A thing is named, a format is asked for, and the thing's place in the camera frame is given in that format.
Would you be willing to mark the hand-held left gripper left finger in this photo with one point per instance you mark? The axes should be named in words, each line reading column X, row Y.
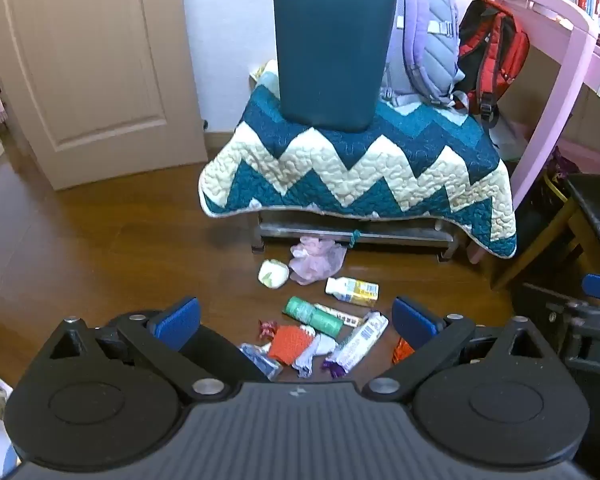
column 177, row 317

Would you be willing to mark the orange mesh net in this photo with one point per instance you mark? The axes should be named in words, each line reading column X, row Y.
column 287, row 342

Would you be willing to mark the teal cream zigzag quilt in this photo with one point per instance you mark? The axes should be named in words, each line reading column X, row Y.
column 355, row 170

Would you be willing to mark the white tissue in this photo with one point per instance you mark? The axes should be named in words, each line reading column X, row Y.
column 322, row 346

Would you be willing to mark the white purple snack packet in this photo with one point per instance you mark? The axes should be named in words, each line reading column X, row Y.
column 357, row 342

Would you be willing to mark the light wooden door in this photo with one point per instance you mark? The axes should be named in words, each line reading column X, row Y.
column 105, row 60

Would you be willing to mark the dark teal waste bin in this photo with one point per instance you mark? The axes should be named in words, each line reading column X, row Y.
column 330, row 55

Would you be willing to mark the pale yellow cloth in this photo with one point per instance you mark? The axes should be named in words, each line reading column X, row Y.
column 262, row 72

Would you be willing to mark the white bottle yellow label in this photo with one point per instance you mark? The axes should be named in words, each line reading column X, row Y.
column 352, row 290

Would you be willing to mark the red white candy wrapper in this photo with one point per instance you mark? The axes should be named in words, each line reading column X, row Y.
column 266, row 330

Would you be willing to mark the purple grey backpack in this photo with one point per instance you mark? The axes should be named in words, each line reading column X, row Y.
column 425, row 60

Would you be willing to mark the dark floral bag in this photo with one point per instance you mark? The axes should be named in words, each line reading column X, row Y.
column 560, row 170

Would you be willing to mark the green plastic bottle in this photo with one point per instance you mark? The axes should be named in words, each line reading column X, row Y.
column 310, row 314

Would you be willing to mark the pink desk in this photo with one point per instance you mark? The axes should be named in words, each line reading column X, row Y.
column 575, row 60

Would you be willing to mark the clear blue plastic wrapper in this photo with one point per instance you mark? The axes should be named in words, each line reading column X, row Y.
column 260, row 357

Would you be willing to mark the small orange wrapper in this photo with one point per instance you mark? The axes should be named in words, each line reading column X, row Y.
column 402, row 352

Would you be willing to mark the pink plastic bag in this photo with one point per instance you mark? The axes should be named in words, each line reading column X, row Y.
column 315, row 260

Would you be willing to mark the long cream stick wrapper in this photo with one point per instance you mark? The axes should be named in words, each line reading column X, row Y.
column 344, row 316

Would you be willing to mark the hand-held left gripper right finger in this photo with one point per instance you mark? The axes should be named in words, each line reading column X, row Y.
column 412, row 317

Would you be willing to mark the red black backpack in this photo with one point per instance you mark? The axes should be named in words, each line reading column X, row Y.
column 500, row 45

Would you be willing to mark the white green packet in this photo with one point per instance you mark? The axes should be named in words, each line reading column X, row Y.
column 272, row 274

